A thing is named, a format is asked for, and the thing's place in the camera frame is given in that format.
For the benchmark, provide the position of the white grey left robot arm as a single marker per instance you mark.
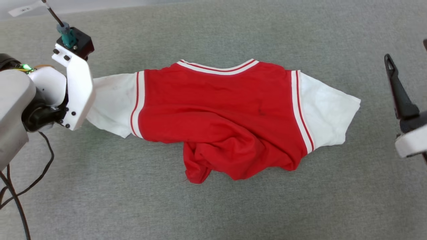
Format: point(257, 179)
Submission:
point(13, 113)

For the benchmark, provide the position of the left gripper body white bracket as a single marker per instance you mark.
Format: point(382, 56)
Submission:
point(78, 86)

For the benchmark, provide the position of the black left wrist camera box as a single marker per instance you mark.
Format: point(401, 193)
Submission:
point(83, 43)

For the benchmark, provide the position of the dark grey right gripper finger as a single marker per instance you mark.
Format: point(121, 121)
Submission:
point(425, 45)
point(400, 96)

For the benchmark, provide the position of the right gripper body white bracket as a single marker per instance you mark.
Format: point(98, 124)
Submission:
point(413, 141)

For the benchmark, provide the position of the grey fabric sofa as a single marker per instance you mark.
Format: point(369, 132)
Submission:
point(233, 206)

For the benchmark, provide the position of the red shirt with white sleeves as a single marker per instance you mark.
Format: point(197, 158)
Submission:
point(227, 113)

